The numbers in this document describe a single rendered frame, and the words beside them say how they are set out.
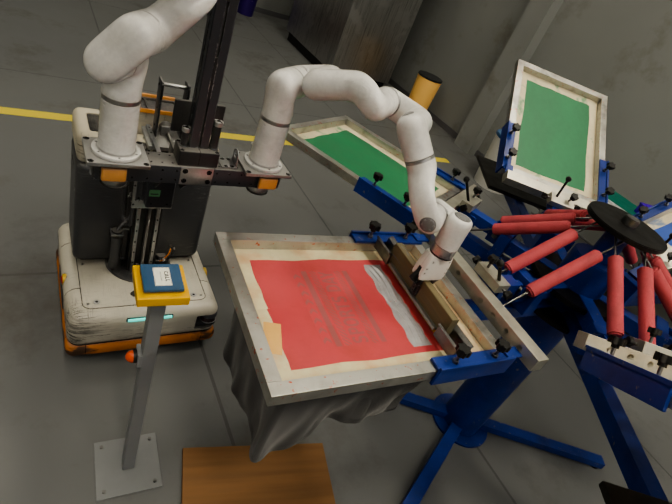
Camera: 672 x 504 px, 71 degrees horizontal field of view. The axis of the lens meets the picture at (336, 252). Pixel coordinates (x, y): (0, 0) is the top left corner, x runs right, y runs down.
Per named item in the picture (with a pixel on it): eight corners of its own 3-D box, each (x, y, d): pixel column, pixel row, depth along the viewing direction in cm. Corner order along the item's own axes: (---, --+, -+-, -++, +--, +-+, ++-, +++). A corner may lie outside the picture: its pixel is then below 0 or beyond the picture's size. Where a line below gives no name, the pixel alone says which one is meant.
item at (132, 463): (96, 502, 163) (118, 312, 110) (93, 444, 178) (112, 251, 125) (162, 486, 175) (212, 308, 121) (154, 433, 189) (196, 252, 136)
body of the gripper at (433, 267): (448, 242, 147) (432, 268, 153) (423, 241, 142) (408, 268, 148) (462, 257, 142) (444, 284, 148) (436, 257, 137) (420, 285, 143)
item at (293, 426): (257, 464, 139) (300, 377, 115) (254, 452, 141) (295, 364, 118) (383, 435, 162) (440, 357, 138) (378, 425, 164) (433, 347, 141)
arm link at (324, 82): (384, 69, 119) (404, 62, 135) (257, 70, 133) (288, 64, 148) (384, 126, 126) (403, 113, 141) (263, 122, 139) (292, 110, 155)
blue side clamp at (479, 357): (430, 385, 130) (442, 370, 126) (421, 371, 133) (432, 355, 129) (504, 372, 145) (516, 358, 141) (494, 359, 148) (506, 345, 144)
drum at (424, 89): (428, 122, 666) (447, 83, 634) (410, 119, 646) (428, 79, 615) (415, 110, 688) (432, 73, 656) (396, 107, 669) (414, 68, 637)
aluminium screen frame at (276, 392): (267, 407, 105) (271, 397, 103) (212, 241, 143) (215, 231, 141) (505, 367, 145) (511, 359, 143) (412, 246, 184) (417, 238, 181)
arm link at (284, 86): (252, 116, 141) (266, 64, 132) (274, 108, 152) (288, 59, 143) (279, 130, 140) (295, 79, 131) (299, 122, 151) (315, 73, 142)
